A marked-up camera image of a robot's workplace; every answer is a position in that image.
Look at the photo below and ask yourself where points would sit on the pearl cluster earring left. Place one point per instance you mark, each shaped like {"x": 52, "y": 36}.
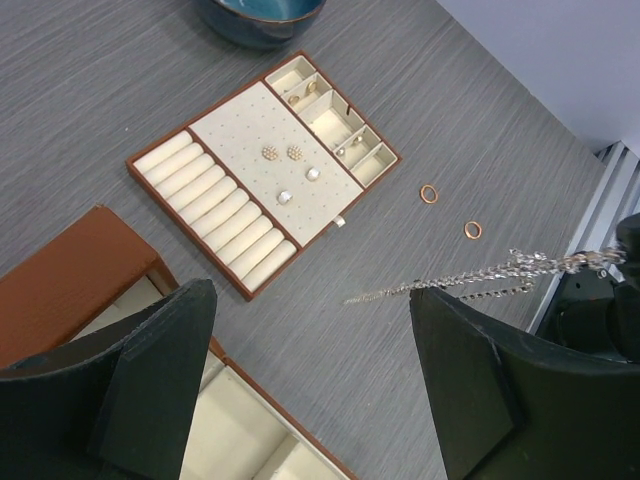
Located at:
{"x": 270, "y": 153}

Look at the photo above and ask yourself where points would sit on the brown open jewelry box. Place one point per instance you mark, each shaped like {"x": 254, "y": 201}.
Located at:
{"x": 99, "y": 271}

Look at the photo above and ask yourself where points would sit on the blue ceramic bowl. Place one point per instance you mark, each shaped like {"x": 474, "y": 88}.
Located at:
{"x": 263, "y": 25}

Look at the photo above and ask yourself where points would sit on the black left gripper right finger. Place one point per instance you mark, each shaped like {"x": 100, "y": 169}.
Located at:
{"x": 509, "y": 405}

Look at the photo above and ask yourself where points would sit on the pearl cluster earring right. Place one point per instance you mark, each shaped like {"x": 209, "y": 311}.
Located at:
{"x": 295, "y": 153}

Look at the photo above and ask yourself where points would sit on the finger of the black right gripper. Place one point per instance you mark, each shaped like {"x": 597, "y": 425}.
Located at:
{"x": 600, "y": 315}

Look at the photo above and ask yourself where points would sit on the brown jewelry tray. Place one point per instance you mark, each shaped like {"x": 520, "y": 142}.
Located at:
{"x": 210, "y": 178}

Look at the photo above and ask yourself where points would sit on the silver stud earring lower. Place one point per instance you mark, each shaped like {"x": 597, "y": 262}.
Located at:
{"x": 284, "y": 197}

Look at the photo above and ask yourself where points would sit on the pearl earrings in compartment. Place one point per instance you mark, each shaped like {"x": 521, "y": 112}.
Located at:
{"x": 354, "y": 141}

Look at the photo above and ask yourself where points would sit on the pearl cluster earring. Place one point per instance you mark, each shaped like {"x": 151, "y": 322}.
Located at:
{"x": 270, "y": 153}
{"x": 295, "y": 153}

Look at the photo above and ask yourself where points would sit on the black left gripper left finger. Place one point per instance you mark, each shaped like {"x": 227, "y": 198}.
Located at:
{"x": 115, "y": 404}

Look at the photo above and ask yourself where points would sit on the gold earrings in compartment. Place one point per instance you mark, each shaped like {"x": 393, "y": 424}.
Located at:
{"x": 302, "y": 96}

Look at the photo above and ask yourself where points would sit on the silver stud earring upper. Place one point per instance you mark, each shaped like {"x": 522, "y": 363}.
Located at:
{"x": 313, "y": 174}

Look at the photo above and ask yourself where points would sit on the silver stud earring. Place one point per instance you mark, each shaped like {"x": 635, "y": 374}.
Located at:
{"x": 313, "y": 174}
{"x": 284, "y": 197}

